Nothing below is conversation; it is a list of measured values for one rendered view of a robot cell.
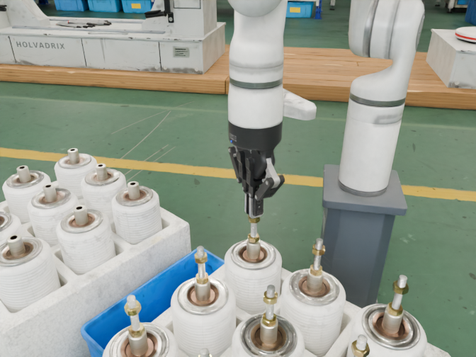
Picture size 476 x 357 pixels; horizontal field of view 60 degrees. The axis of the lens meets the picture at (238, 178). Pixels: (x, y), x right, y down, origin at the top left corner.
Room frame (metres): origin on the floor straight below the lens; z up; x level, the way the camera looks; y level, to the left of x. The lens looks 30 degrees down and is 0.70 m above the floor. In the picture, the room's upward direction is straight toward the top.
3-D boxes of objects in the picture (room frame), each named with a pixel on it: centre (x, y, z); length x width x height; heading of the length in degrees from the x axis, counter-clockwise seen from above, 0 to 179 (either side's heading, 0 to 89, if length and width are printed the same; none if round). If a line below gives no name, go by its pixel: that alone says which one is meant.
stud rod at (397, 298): (0.39, -0.21, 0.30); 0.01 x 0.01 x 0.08
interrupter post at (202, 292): (0.45, 0.05, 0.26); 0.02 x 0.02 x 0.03
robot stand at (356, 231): (0.69, -0.24, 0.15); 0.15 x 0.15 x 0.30; 79
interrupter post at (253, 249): (0.54, -0.03, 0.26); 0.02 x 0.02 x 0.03
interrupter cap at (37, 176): (0.79, 0.47, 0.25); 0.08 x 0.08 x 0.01
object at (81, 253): (0.63, 0.29, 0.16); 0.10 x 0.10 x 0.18
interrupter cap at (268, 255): (0.54, -0.03, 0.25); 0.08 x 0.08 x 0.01
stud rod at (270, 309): (0.37, -0.04, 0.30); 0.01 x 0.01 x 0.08
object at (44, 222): (0.71, 0.38, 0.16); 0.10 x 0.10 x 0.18
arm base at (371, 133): (0.69, -0.24, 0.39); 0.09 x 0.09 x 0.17; 79
